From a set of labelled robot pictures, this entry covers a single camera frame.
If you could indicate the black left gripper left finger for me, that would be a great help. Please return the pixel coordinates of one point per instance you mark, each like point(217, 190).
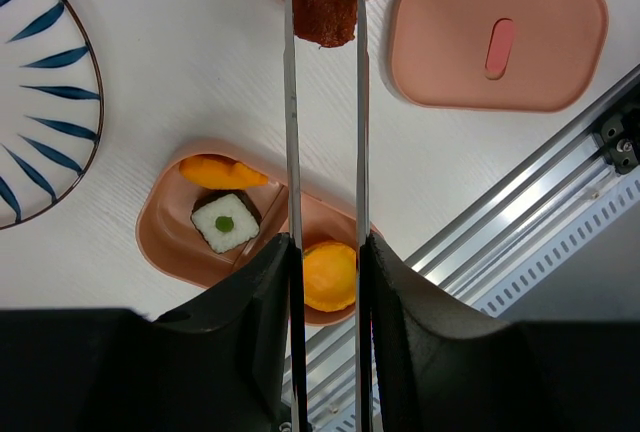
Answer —
point(214, 363)

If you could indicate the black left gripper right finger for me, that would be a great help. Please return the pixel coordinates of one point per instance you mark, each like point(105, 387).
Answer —
point(475, 362)

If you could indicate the orange round dumpling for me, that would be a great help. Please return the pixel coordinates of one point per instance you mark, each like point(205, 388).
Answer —
point(329, 273)

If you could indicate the metal serving tongs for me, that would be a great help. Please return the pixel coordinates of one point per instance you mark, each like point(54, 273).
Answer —
point(363, 346)

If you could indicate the orange fish shaped food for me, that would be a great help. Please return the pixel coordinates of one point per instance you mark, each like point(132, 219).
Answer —
point(220, 173)

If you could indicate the pink lunch box tray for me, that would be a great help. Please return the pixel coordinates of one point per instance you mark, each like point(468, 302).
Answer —
point(170, 242)

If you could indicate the pink lunch box lid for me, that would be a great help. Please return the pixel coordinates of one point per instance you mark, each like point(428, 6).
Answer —
point(513, 55)

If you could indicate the sushi roll piece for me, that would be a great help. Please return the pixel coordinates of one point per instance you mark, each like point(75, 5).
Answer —
point(226, 219)

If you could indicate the blue striped white plate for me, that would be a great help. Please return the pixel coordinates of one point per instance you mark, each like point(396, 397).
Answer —
point(52, 106)

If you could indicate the aluminium mounting rail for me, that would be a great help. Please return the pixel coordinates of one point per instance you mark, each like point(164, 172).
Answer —
point(537, 217)

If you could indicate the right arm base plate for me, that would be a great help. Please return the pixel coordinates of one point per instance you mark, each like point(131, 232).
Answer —
point(620, 139)

